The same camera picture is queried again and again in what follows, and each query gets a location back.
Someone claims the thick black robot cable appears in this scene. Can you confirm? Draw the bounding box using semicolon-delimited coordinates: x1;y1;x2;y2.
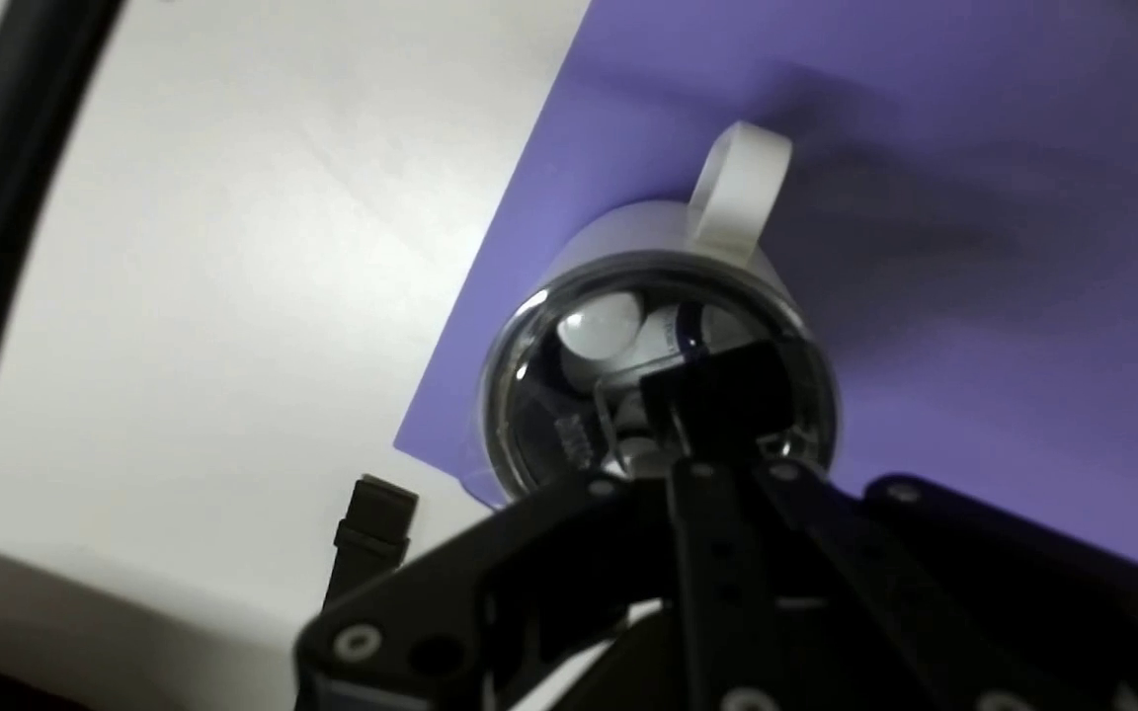
0;0;133;519

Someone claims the white ceramic mug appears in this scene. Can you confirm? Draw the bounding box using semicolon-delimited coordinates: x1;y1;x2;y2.
480;118;843;508

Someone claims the clear mug lid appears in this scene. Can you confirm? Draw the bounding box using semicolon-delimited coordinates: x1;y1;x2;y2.
480;247;843;508

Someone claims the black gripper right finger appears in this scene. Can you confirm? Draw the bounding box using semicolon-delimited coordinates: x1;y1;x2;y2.
706;336;1138;711

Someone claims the purple mat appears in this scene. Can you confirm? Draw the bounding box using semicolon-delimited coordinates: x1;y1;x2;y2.
390;0;1138;593

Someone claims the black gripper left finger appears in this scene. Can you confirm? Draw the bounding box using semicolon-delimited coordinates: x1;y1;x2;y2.
293;360;768;711

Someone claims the white lid slider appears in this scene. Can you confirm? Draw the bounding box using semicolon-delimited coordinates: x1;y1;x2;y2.
554;286;683;371

